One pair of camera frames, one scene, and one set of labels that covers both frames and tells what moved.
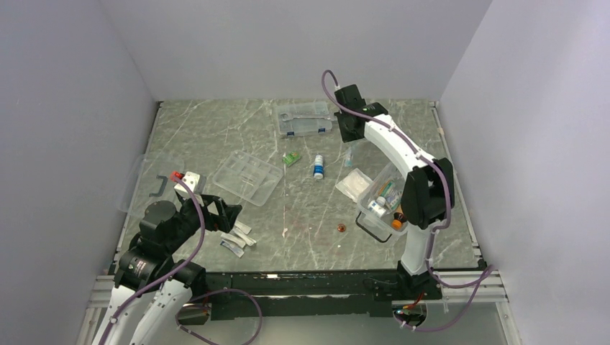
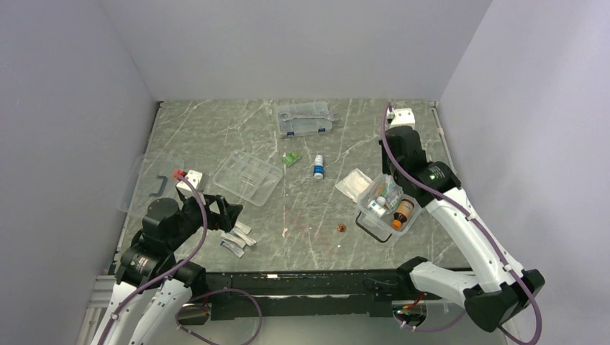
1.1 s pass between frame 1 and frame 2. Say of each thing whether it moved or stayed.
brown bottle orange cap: stayed
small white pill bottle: stayed
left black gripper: stayed
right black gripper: moved
